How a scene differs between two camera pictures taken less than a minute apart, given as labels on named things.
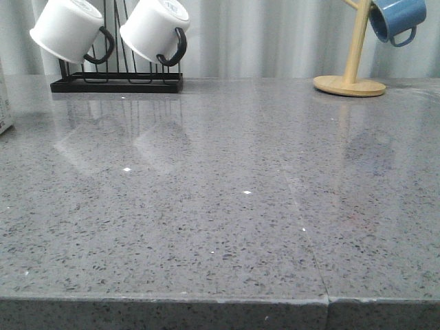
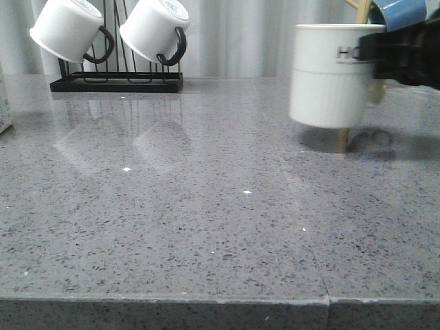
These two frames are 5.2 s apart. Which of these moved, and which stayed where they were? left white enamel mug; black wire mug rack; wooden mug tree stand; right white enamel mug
Moved: wooden mug tree stand
Stayed: black wire mug rack; right white enamel mug; left white enamel mug
